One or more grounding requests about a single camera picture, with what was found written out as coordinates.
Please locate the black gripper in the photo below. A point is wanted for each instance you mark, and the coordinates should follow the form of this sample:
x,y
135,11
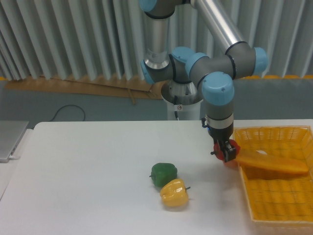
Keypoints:
x,y
229,149

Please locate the red bell pepper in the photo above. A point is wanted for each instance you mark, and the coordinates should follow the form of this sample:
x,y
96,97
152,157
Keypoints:
x,y
217,151

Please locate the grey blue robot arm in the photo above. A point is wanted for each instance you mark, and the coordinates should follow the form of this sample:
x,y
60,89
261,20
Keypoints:
x,y
212,77

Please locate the yellow woven basket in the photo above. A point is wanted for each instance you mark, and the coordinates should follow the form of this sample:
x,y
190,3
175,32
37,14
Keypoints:
x,y
273,196

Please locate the orange baguette bread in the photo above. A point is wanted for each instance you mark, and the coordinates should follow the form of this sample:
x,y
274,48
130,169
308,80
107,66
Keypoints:
x,y
270,162

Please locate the green bell pepper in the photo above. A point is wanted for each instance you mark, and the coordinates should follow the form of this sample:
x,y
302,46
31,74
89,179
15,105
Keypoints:
x,y
163,173

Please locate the yellow bell pepper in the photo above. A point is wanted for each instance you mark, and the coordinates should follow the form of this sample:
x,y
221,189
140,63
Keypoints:
x,y
174,193

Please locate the brown cardboard sheet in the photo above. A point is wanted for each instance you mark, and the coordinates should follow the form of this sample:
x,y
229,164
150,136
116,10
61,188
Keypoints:
x,y
134,89

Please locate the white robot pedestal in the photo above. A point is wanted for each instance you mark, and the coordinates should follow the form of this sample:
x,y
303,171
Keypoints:
x,y
182,101

